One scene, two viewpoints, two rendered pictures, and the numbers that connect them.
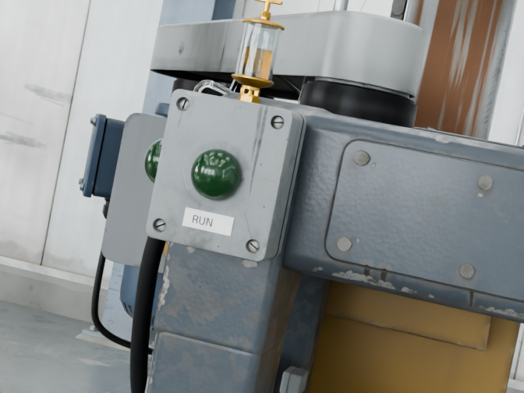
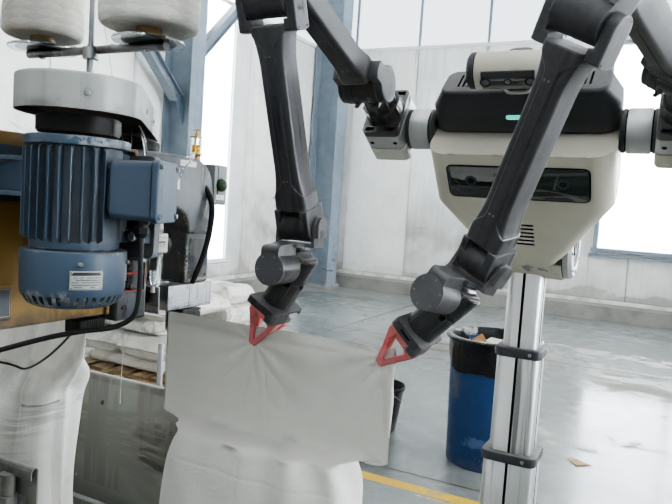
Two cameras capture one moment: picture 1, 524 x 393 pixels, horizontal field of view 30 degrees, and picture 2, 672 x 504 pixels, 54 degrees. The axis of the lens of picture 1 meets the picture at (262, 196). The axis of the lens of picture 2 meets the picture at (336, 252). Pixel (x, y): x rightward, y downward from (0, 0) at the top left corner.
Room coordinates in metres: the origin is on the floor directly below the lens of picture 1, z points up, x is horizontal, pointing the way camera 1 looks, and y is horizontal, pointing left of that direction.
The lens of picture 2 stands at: (2.00, 0.68, 1.26)
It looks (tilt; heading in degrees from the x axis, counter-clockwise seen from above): 4 degrees down; 194
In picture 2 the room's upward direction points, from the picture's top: 4 degrees clockwise
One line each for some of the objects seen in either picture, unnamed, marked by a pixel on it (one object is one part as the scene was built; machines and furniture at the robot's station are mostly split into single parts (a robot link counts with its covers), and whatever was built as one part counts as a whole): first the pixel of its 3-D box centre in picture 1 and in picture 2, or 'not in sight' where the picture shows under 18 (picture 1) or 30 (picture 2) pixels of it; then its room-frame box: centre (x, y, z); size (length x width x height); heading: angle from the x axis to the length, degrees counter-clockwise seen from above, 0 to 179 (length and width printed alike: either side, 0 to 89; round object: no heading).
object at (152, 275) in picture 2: not in sight; (153, 271); (0.85, 0.04, 1.11); 0.03 x 0.03 x 0.06
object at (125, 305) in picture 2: not in sight; (119, 303); (0.86, -0.03, 1.04); 0.08 x 0.06 x 0.05; 167
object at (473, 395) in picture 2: not in sight; (489, 397); (-1.41, 0.70, 0.32); 0.51 x 0.48 x 0.65; 167
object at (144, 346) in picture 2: not in sight; (174, 339); (-1.83, -1.29, 0.32); 0.66 x 0.43 x 0.15; 169
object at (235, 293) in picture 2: not in sight; (208, 290); (-2.49, -1.38, 0.56); 0.67 x 0.43 x 0.15; 77
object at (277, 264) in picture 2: not in sight; (289, 249); (0.90, 0.33, 1.18); 0.11 x 0.09 x 0.12; 167
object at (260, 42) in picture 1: (258, 51); (196, 145); (0.66, 0.02, 1.37); 0.03 x 0.02 x 0.03; 77
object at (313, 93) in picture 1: (357, 107); (137, 147); (0.76, -0.06, 1.35); 0.09 x 0.09 x 0.03
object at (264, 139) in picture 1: (228, 175); (207, 184); (0.59, 0.02, 1.29); 0.08 x 0.05 x 0.09; 77
